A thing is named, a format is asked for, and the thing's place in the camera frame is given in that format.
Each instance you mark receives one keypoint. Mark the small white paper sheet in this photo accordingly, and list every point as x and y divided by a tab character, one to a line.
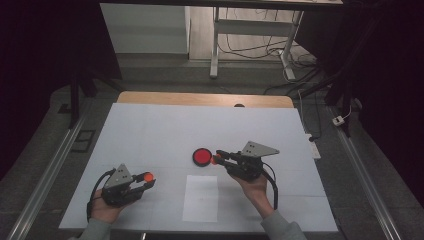
200	200

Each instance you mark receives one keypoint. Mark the small red stamp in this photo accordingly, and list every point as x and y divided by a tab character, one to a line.
215	160

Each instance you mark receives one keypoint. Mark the dark round table grommet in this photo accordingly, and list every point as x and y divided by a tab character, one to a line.
239	105

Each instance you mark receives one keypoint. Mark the aluminium floor rail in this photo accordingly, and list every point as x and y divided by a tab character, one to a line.
363	180
46	180

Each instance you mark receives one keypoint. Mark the dark curtain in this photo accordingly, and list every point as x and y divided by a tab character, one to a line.
390	66
40	50

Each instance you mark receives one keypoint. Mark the person's left hand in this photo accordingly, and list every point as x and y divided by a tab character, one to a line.
105	211

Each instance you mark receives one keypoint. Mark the black metal stand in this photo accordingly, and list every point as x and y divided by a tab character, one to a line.
346	106
74	100

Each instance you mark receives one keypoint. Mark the small white adapter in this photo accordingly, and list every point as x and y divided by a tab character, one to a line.
338	120

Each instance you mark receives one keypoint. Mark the white desk frame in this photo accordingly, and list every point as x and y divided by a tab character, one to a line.
253	27

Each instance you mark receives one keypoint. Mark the pale grey cabinet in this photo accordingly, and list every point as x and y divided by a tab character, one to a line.
143	28

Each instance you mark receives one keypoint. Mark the red stamp cap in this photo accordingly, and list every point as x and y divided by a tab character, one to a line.
148	177

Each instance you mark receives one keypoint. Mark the large white table cover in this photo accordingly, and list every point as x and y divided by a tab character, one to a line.
166	133

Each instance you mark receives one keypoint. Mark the round red ink pad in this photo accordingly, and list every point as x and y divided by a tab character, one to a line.
202	157

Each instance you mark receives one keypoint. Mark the black floor socket plate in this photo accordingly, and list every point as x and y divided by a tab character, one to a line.
83	141

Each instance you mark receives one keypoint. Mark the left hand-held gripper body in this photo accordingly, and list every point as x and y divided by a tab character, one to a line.
116	193

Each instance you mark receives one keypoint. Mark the person's right hand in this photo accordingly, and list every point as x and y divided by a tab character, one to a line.
255	193

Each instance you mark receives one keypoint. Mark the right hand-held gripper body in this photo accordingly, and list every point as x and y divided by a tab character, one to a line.
248	166

